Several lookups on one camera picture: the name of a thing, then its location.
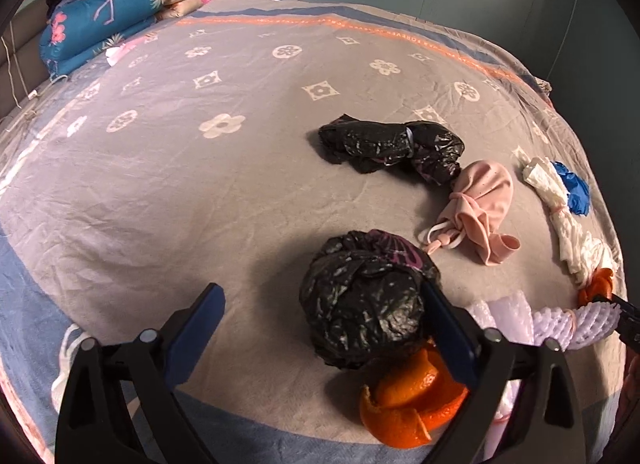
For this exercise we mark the small pink white cloth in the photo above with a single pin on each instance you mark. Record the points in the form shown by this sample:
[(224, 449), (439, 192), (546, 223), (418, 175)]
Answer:
[(122, 50)]

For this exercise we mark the large orange peel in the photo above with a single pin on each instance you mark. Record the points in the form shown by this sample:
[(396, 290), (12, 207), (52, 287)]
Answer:
[(400, 414)]

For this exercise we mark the long black plastic bag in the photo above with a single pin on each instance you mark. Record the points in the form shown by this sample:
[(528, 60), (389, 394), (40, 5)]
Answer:
[(385, 144)]

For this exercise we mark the white crumpled plastic bundle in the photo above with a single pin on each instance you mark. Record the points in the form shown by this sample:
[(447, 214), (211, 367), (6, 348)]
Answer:
[(575, 239)]

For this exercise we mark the blue glove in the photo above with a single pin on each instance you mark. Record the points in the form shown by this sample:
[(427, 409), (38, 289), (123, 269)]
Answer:
[(575, 189)]

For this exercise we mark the white foam wrap sheet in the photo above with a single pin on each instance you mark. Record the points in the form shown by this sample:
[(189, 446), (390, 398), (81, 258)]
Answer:
[(505, 314)]

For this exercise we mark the white foam fruit net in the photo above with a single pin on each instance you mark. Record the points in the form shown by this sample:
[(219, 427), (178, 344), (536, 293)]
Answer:
[(595, 324)]

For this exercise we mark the small orange peel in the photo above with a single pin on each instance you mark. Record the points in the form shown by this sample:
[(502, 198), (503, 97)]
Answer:
[(597, 286)]

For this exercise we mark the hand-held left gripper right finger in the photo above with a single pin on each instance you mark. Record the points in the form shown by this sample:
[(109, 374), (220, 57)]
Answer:
[(450, 339)]

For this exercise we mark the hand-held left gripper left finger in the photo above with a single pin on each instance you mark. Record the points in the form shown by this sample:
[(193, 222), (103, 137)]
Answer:
[(202, 324)]

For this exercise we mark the blue floral quilt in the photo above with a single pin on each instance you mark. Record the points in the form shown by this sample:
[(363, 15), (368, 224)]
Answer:
[(100, 19)]

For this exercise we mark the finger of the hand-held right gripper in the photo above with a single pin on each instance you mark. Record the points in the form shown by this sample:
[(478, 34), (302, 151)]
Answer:
[(631, 330), (627, 305)]

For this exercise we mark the round black plastic bag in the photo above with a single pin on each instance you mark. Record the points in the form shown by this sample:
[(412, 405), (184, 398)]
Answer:
[(360, 299)]

